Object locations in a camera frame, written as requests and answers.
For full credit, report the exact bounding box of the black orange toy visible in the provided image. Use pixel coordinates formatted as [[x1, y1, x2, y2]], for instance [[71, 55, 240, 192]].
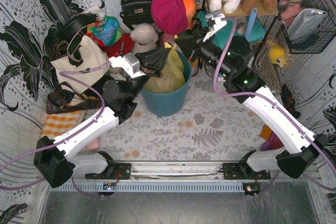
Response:
[[280, 84, 301, 119]]

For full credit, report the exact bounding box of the blue handled mop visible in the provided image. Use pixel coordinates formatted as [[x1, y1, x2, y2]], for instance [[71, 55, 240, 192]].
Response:
[[245, 8, 258, 40]]

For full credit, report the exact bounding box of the pink striped plush doll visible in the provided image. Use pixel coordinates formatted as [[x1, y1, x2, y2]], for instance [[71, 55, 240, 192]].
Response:
[[160, 33, 178, 47]]

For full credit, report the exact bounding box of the orange plush toy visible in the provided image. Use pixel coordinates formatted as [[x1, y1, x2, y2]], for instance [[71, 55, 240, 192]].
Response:
[[182, 0, 196, 30]]

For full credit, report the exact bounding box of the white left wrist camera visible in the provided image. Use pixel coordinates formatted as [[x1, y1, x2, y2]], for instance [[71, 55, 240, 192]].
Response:
[[109, 53, 146, 79]]

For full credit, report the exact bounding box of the black metal shelf rack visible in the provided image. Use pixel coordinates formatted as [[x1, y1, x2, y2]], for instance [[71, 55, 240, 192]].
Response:
[[198, 0, 284, 70]]

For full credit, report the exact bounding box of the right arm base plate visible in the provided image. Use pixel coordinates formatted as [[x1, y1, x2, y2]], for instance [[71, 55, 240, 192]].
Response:
[[223, 163, 271, 180]]

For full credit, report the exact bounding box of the black wire basket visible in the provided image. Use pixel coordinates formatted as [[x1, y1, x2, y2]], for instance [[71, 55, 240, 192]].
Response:
[[277, 0, 335, 54]]

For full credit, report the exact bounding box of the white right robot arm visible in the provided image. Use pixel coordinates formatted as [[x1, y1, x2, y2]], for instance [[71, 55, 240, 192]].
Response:
[[175, 27, 328, 178]]

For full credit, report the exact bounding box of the black leather handbag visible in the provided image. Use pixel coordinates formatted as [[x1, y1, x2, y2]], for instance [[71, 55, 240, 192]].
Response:
[[120, 0, 154, 30]]

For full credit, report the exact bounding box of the teal folded cloth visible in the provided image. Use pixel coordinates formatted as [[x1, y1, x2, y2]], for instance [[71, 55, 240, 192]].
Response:
[[197, 12, 265, 49]]

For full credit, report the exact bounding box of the grey patterned pouch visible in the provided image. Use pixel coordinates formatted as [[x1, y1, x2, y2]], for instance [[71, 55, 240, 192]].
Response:
[[236, 17, 248, 35]]

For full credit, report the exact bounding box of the cream canvas tote bag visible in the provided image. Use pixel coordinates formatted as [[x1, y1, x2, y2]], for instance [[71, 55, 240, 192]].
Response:
[[51, 35, 110, 93]]

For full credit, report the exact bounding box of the aluminium mounting rail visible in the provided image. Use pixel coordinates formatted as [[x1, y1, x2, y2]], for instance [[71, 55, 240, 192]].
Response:
[[39, 160, 322, 183]]

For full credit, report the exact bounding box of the teal plastic trash bin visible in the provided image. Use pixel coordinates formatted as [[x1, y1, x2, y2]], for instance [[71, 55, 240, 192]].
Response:
[[141, 51, 192, 117]]

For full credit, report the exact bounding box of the red fabric bag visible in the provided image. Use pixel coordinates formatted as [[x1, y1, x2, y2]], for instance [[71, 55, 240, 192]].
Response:
[[101, 34, 134, 58]]

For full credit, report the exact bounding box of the yellow-green trash bag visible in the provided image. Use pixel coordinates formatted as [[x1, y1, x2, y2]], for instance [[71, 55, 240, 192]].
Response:
[[144, 42, 185, 94]]

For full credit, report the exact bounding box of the magenta fabric bag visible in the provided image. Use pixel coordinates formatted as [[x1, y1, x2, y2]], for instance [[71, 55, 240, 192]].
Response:
[[151, 0, 188, 35]]

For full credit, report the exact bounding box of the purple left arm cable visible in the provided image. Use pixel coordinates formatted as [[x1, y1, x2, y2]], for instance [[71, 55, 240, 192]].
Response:
[[0, 61, 113, 199]]

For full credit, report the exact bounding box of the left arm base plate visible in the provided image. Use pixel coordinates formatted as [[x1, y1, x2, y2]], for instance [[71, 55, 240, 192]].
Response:
[[85, 163, 131, 180]]

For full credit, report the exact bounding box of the dark brown leather bag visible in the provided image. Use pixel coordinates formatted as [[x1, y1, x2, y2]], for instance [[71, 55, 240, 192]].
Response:
[[46, 82, 101, 114]]

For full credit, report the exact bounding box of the yellow plush duck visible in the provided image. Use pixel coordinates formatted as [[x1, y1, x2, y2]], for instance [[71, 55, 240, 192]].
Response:
[[266, 37, 286, 67]]

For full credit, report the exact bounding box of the pink rolled towel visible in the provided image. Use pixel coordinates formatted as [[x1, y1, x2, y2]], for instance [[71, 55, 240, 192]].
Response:
[[86, 137, 100, 151]]

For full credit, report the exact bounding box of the white plush lamb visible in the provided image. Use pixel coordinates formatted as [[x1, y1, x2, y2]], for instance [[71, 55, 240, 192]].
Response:
[[130, 23, 159, 55]]

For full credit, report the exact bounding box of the orange white checked cloth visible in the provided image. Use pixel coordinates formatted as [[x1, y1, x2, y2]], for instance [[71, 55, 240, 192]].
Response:
[[40, 111, 85, 139]]

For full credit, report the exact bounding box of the colourful striped bag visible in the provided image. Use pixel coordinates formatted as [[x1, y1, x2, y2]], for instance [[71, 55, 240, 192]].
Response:
[[86, 16, 123, 47]]

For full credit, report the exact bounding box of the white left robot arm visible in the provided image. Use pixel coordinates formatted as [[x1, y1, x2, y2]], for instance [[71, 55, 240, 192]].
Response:
[[34, 47, 170, 188]]

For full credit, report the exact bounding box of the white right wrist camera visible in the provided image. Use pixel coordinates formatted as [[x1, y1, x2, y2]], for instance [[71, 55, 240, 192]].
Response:
[[203, 9, 227, 42]]

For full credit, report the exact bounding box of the silver foil pouch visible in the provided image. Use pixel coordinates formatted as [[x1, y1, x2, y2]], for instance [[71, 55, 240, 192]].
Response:
[[287, 8, 328, 40]]

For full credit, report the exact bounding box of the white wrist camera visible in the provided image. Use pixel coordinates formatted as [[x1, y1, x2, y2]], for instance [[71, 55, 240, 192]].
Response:
[[203, 9, 227, 42], [109, 53, 146, 79]]

